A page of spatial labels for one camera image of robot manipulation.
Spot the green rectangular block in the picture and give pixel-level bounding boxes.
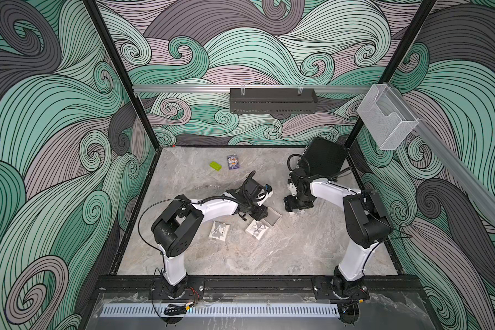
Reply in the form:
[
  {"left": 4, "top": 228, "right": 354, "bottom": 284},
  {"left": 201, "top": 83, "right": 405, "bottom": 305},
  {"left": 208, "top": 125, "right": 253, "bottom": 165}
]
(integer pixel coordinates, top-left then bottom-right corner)
[{"left": 209, "top": 161, "right": 222, "bottom": 171}]

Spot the aluminium wall rail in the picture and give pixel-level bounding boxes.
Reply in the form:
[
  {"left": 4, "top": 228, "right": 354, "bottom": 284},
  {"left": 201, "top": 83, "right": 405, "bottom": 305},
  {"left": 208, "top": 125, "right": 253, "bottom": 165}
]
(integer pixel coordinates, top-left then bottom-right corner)
[{"left": 132, "top": 84, "right": 371, "bottom": 94}]

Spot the white jewelry box base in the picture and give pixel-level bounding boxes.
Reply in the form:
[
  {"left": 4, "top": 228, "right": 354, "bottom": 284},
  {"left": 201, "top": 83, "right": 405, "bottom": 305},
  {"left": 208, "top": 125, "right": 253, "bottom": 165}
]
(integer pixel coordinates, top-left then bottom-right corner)
[{"left": 261, "top": 207, "right": 282, "bottom": 228}]

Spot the black wall-mounted tray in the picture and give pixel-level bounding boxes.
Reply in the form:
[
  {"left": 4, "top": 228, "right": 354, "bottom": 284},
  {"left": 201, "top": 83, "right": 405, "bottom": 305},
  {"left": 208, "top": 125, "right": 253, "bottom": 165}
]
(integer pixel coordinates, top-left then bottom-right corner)
[{"left": 229, "top": 89, "right": 319, "bottom": 116}]

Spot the grey foam insert pad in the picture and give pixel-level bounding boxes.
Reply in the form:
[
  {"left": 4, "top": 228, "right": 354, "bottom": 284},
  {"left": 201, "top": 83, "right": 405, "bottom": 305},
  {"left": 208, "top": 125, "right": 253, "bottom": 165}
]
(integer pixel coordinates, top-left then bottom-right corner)
[{"left": 289, "top": 210, "right": 306, "bottom": 217}]

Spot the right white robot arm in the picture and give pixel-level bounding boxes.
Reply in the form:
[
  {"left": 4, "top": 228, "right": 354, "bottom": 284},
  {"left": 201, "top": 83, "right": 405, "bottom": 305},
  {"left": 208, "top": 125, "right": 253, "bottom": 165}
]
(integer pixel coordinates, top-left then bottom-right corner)
[{"left": 283, "top": 153, "right": 395, "bottom": 301}]

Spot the white slotted cable duct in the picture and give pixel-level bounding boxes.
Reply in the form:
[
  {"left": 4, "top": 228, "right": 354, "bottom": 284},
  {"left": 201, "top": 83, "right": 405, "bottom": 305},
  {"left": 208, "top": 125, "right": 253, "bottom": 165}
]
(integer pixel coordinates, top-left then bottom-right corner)
[{"left": 99, "top": 302, "right": 340, "bottom": 318}]

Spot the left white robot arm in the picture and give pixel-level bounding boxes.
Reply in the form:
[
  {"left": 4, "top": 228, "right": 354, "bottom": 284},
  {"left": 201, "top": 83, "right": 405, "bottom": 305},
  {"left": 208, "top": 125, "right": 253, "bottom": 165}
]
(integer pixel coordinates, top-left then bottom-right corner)
[{"left": 145, "top": 170, "right": 273, "bottom": 299}]

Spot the black aluminium case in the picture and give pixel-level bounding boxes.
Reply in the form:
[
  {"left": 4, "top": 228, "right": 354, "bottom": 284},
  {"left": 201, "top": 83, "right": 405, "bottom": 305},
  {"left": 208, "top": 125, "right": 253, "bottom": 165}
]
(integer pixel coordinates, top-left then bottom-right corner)
[{"left": 298, "top": 137, "right": 348, "bottom": 178}]

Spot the clear acrylic wall holder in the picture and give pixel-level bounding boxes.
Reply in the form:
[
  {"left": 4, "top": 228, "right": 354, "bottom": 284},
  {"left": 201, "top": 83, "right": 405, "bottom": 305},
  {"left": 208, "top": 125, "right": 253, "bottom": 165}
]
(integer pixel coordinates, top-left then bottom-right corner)
[{"left": 357, "top": 83, "right": 419, "bottom": 151}]

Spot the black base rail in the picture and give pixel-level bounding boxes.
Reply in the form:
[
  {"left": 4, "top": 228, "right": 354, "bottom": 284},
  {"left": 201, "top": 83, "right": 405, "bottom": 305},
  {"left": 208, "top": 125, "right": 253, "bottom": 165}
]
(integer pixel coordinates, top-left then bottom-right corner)
[{"left": 94, "top": 275, "right": 423, "bottom": 302}]

